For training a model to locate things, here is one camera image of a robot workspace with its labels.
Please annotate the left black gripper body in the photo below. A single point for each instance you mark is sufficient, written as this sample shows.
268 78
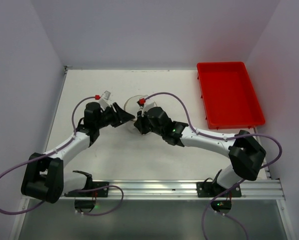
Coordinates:
106 119

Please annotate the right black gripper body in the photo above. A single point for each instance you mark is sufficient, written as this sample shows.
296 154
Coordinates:
141 123

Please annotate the white mesh laundry bag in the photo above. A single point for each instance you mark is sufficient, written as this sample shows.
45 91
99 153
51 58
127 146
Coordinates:
131 106

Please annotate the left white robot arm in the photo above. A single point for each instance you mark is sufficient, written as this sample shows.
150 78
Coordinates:
44 177

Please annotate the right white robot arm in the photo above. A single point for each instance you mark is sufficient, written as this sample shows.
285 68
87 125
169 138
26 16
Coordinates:
246 155

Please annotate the red plastic tray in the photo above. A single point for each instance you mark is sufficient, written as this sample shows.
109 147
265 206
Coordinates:
228 95

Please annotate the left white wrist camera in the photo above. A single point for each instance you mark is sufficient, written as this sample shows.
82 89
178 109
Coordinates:
104 100

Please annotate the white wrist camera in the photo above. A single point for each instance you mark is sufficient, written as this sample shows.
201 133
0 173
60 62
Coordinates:
104 100
146 103

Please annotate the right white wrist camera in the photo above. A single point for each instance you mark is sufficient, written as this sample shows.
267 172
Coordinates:
146 103

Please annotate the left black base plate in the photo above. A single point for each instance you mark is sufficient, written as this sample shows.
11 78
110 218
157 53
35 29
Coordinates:
101 193

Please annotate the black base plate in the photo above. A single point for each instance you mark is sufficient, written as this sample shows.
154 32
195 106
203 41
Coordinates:
209 189
101 193

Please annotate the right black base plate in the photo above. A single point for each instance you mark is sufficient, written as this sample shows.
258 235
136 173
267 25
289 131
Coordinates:
209 189

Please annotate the aluminium mounting rail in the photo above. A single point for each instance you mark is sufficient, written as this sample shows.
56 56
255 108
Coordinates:
172 190

